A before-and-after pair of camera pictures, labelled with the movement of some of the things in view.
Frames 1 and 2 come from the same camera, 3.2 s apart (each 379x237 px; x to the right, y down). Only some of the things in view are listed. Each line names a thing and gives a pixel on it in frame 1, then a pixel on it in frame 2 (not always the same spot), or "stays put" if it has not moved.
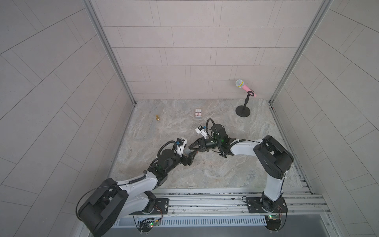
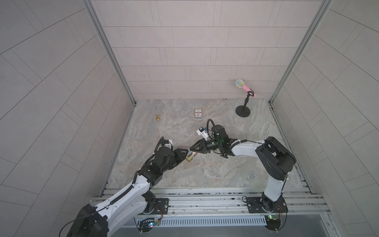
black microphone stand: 244,111 stays put
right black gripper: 203,143 stays put
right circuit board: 273,222 stays put
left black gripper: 189,160 → 178,155
